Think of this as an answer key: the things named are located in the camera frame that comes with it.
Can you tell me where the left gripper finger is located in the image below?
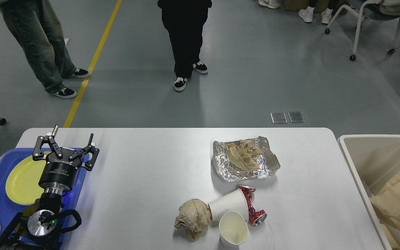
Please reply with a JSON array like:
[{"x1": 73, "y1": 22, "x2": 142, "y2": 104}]
[
  {"x1": 69, "y1": 133, "x2": 100, "y2": 172},
  {"x1": 32, "y1": 125, "x2": 62, "y2": 161}
]

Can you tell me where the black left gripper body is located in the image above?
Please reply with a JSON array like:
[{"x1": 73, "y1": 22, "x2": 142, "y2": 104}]
[{"x1": 39, "y1": 148, "x2": 82, "y2": 193}]

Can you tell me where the yellow plate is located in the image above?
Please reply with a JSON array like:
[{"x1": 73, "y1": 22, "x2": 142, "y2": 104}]
[{"x1": 5, "y1": 155, "x2": 45, "y2": 205}]

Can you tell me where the brown paper ball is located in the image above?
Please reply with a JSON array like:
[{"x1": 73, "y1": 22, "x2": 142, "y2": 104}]
[{"x1": 174, "y1": 199, "x2": 212, "y2": 241}]

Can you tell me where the aluminium foil sheet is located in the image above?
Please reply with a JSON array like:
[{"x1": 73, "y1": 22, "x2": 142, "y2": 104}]
[{"x1": 213, "y1": 136, "x2": 281, "y2": 182}]

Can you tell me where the dark green mug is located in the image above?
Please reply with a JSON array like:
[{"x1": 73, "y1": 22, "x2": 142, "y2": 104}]
[{"x1": 20, "y1": 204, "x2": 40, "y2": 231}]

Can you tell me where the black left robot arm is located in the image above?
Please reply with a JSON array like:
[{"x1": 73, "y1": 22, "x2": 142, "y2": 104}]
[{"x1": 0, "y1": 125, "x2": 99, "y2": 250}]

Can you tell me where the white plastic bin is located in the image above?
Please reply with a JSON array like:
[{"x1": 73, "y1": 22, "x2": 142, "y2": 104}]
[{"x1": 338, "y1": 134, "x2": 400, "y2": 250}]

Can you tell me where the blue plastic tray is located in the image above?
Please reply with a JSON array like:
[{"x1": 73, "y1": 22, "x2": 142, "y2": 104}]
[{"x1": 0, "y1": 148, "x2": 86, "y2": 236}]

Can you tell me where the person in baggy jeans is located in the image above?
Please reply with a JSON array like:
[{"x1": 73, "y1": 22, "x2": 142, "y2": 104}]
[{"x1": 0, "y1": 0, "x2": 90, "y2": 99}]

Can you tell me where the right floor outlet plate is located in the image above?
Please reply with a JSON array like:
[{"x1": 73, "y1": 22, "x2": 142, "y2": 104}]
[{"x1": 288, "y1": 112, "x2": 306, "y2": 123}]

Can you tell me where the floor outlet plate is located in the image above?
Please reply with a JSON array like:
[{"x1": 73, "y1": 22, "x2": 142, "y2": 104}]
[
  {"x1": 270, "y1": 112, "x2": 288, "y2": 124},
  {"x1": 288, "y1": 112, "x2": 306, "y2": 123}
]

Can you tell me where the lying white paper cup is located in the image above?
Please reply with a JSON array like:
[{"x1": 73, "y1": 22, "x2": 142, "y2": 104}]
[{"x1": 208, "y1": 189, "x2": 249, "y2": 221}]

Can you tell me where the upright white paper cup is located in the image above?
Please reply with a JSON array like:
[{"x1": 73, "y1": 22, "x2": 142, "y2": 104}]
[{"x1": 219, "y1": 211, "x2": 248, "y2": 248}]

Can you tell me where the crushed red can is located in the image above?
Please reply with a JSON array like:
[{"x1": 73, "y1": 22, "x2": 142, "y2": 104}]
[{"x1": 238, "y1": 185, "x2": 268, "y2": 227}]

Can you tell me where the left floor outlet plate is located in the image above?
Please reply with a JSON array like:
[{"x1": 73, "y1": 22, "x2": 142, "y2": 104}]
[{"x1": 270, "y1": 112, "x2": 288, "y2": 124}]

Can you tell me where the person in black trousers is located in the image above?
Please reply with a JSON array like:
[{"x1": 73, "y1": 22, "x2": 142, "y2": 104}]
[{"x1": 157, "y1": 0, "x2": 212, "y2": 92}]

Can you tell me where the office chair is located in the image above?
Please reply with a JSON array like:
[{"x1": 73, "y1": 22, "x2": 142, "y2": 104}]
[{"x1": 324, "y1": 0, "x2": 400, "y2": 61}]

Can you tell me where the white sneakers person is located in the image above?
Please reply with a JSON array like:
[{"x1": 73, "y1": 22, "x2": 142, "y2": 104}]
[{"x1": 298, "y1": 0, "x2": 339, "y2": 25}]

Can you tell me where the cardboard box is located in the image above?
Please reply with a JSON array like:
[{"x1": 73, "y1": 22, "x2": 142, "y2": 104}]
[{"x1": 282, "y1": 0, "x2": 351, "y2": 14}]

